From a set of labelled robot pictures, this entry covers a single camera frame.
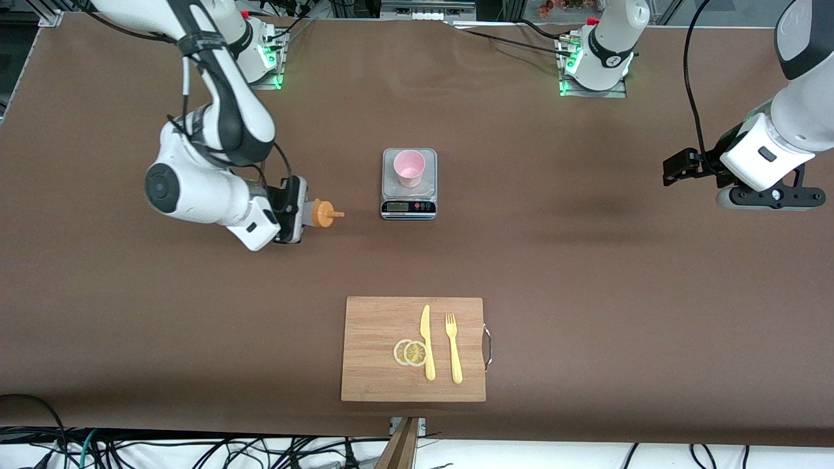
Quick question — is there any white power strip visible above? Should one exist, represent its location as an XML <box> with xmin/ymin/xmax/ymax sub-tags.
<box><xmin>381</xmin><ymin>0</ymin><xmax>476</xmax><ymax>20</ymax></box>

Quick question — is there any wooden beam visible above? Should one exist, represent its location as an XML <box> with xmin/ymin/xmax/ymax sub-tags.
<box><xmin>375</xmin><ymin>417</ymin><xmax>420</xmax><ymax>469</ymax></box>

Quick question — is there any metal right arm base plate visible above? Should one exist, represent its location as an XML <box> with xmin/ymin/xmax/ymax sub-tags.
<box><xmin>248</xmin><ymin>26</ymin><xmax>287</xmax><ymax>91</ymax></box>

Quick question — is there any yellow plastic fork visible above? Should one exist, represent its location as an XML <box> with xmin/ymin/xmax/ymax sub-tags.
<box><xmin>445</xmin><ymin>313</ymin><xmax>464</xmax><ymax>384</ymax></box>

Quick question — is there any short black table cable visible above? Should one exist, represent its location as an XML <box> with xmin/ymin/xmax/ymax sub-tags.
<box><xmin>520</xmin><ymin>18</ymin><xmax>573</xmax><ymax>41</ymax></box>

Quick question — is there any teal cable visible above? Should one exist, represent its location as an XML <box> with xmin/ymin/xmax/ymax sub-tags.
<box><xmin>78</xmin><ymin>429</ymin><xmax>98</xmax><ymax>469</ymax></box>

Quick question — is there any brown table cover mat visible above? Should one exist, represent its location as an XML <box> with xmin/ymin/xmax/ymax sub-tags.
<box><xmin>0</xmin><ymin>12</ymin><xmax>834</xmax><ymax>449</ymax></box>

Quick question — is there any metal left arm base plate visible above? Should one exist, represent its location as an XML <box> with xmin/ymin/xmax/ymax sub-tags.
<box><xmin>558</xmin><ymin>36</ymin><xmax>628</xmax><ymax>98</ymax></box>

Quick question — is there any long black table cable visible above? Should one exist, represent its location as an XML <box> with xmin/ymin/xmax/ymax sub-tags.
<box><xmin>450</xmin><ymin>25</ymin><xmax>575</xmax><ymax>58</ymax></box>

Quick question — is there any translucent sauce bottle orange cap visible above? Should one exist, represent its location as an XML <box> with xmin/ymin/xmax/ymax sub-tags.
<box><xmin>302</xmin><ymin>199</ymin><xmax>346</xmax><ymax>229</ymax></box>

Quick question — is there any pink plastic cup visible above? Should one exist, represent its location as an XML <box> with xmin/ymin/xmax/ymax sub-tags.
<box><xmin>393</xmin><ymin>149</ymin><xmax>426</xmax><ymax>189</ymax></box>

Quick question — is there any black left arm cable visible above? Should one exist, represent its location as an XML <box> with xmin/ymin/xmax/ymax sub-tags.
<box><xmin>683</xmin><ymin>0</ymin><xmax>714</xmax><ymax>160</ymax></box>

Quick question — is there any yellow plastic knife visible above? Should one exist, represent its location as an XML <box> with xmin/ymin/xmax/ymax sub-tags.
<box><xmin>420</xmin><ymin>304</ymin><xmax>437</xmax><ymax>382</ymax></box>

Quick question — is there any silver digital kitchen scale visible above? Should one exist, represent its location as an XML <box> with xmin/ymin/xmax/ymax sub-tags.
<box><xmin>381</xmin><ymin>148</ymin><xmax>438</xmax><ymax>221</ymax></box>

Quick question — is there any black looped cable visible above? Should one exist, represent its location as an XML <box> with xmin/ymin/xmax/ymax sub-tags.
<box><xmin>0</xmin><ymin>393</ymin><xmax>67</xmax><ymax>469</ymax></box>

